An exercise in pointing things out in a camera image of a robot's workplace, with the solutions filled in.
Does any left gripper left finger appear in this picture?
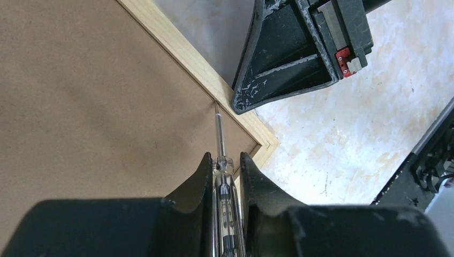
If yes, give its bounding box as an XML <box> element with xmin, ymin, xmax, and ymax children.
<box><xmin>2</xmin><ymin>153</ymin><xmax>213</xmax><ymax>256</ymax></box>

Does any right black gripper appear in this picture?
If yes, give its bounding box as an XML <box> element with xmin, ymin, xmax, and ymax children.
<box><xmin>230</xmin><ymin>0</ymin><xmax>389</xmax><ymax>115</ymax></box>

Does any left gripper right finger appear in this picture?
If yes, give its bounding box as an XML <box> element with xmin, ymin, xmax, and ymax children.
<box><xmin>240</xmin><ymin>152</ymin><xmax>449</xmax><ymax>256</ymax></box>

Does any clear handle screwdriver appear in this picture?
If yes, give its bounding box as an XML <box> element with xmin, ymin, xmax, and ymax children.
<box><xmin>212</xmin><ymin>103</ymin><xmax>246</xmax><ymax>256</ymax></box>

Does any wooden picture frame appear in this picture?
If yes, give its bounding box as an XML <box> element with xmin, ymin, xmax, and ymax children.
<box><xmin>0</xmin><ymin>0</ymin><xmax>281</xmax><ymax>245</ymax></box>

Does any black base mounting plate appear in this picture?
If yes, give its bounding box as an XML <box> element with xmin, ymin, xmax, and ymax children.
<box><xmin>371</xmin><ymin>99</ymin><xmax>453</xmax><ymax>211</ymax></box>

